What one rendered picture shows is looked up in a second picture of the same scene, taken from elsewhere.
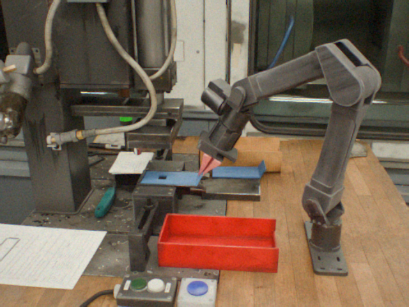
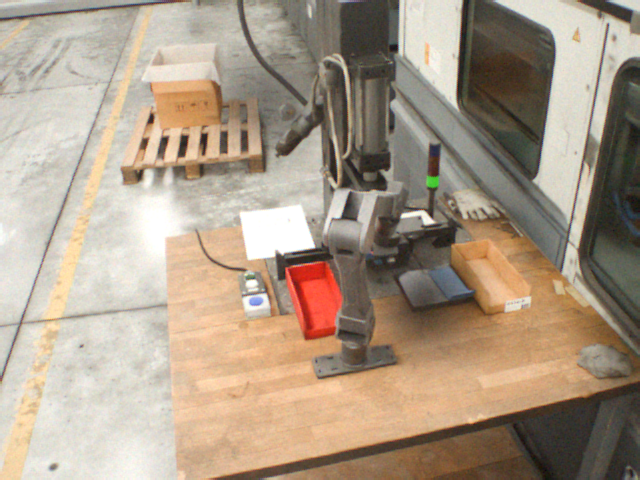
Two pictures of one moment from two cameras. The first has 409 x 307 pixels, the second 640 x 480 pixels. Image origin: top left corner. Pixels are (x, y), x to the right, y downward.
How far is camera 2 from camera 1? 1.47 m
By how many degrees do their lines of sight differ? 64
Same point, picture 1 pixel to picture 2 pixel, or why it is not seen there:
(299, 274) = (308, 352)
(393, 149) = not seen: outside the picture
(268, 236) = not seen: hidden behind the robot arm
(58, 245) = (289, 238)
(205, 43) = (580, 147)
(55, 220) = (318, 226)
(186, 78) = (562, 177)
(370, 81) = (343, 237)
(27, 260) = (269, 234)
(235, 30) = (590, 146)
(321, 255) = (335, 359)
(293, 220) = (389, 338)
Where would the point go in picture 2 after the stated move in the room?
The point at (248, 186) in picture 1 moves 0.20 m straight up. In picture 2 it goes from (426, 297) to (430, 234)
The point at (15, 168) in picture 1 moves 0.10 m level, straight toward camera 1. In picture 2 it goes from (455, 185) to (441, 193)
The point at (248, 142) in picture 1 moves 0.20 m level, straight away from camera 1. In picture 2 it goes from (511, 271) to (574, 260)
